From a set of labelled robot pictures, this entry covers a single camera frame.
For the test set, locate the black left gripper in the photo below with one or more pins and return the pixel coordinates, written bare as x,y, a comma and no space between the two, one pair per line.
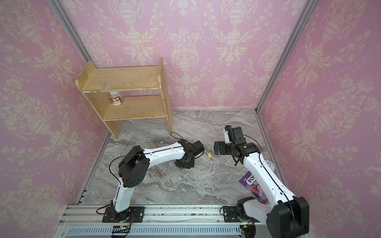
180,165

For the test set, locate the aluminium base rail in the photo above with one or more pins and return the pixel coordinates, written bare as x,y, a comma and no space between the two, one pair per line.
161,221

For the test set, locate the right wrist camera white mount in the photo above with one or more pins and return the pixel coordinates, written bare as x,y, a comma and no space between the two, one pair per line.
227,136

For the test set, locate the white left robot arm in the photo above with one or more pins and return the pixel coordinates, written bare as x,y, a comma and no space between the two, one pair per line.
133,169

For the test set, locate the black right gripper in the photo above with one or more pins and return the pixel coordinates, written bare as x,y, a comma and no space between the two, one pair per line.
222,148

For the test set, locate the aluminium corner wall profile left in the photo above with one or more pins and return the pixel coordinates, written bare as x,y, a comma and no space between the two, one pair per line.
67,24

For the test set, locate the wooden two-tier shelf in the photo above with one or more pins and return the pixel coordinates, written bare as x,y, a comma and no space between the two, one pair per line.
144,89

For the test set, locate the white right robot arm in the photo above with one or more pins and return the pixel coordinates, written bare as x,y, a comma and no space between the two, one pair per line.
285,214

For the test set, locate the aluminium corner wall profile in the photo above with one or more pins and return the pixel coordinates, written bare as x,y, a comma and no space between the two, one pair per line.
293,38
67,24

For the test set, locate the white round jar yellow base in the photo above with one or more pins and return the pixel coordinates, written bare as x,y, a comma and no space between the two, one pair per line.
270,165

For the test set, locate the aluminium corner wall profile right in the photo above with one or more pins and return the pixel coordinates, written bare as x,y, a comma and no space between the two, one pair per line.
293,38

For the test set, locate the small bottle red label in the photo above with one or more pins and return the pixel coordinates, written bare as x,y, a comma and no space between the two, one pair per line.
115,98

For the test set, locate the purple candy bag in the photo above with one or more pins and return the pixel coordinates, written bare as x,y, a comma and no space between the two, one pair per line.
251,183

